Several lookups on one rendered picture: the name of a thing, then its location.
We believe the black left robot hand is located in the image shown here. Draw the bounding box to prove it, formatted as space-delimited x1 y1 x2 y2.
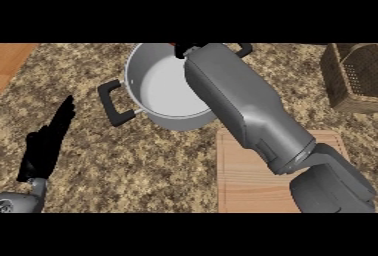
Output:
15 94 77 183

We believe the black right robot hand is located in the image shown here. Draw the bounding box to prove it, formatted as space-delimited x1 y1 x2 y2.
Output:
173 42 212 60

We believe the pale wooden cutting board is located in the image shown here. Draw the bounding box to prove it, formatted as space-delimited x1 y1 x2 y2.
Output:
216 128 352 214

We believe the brown wicker basket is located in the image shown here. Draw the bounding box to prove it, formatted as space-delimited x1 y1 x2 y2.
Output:
320 42 378 114

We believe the grey pot with black handles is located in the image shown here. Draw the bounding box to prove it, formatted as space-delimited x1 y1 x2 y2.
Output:
97 42 255 132

